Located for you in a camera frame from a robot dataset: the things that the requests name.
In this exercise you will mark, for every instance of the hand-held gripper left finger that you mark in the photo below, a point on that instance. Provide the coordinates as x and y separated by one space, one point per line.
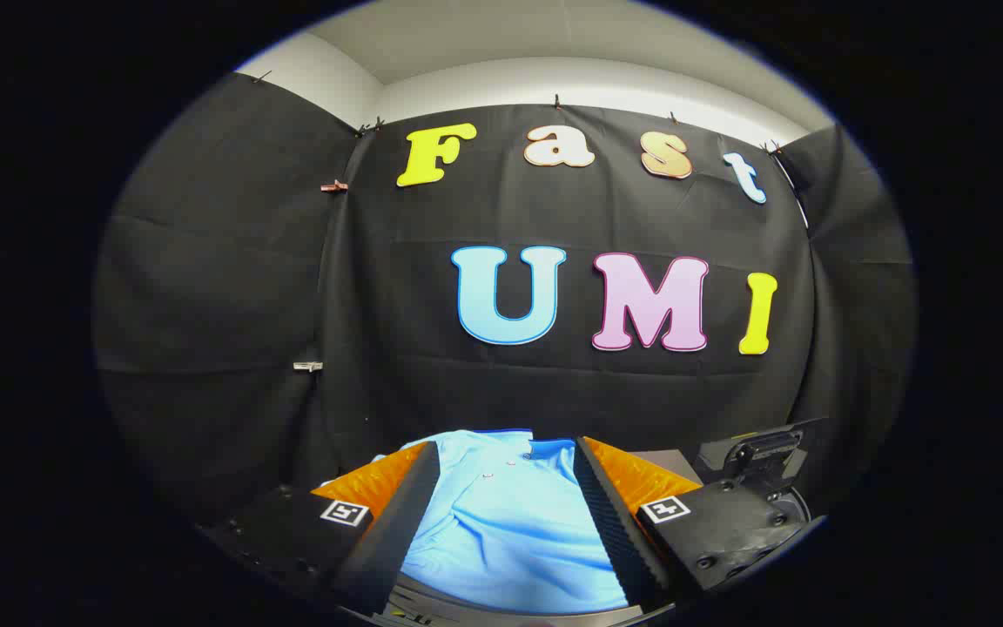
397 522

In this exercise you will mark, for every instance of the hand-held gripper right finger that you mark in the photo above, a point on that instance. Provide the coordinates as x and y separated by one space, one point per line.
615 522

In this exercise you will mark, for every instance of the light blue polo shirt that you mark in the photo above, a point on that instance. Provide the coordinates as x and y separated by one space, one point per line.
510 522

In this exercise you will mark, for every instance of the black washing machine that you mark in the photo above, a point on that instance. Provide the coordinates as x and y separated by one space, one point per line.
793 501

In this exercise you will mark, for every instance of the grey box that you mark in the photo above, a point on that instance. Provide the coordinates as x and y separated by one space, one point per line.
671 461

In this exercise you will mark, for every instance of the silver clip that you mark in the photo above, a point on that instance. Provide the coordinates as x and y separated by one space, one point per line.
307 366

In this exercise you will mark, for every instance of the copper clip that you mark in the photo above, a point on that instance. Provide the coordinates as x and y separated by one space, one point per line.
333 185

